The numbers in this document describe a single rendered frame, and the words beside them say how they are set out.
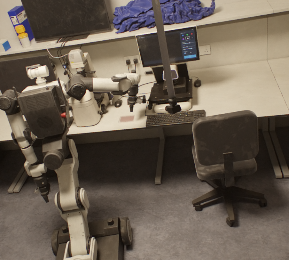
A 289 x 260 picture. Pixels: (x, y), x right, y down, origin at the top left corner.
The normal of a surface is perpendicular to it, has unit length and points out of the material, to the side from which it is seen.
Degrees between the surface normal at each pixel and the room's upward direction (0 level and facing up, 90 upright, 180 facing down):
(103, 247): 0
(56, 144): 32
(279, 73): 0
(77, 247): 40
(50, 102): 77
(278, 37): 90
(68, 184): 51
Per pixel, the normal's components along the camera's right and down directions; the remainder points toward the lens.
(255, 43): -0.12, 0.56
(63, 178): -0.11, -0.10
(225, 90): -0.20, -0.82
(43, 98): 0.06, 0.33
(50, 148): -0.15, -0.41
